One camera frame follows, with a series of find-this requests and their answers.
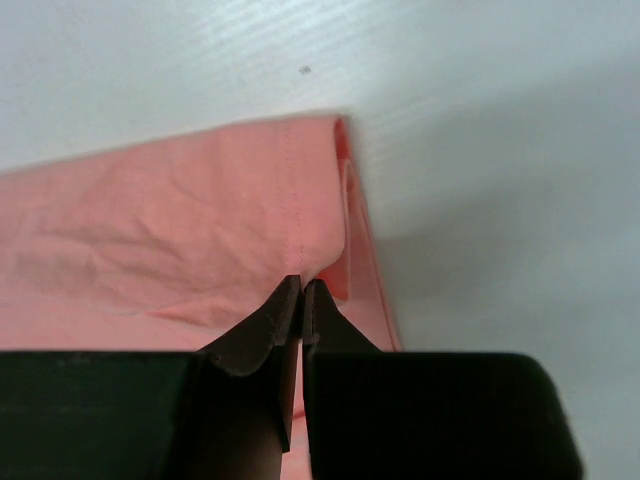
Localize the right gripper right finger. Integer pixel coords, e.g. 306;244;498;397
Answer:
303;280;584;479

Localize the pink polo shirt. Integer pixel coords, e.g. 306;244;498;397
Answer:
0;113;405;480

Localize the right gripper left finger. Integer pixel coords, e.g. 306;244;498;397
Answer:
1;276;301;479

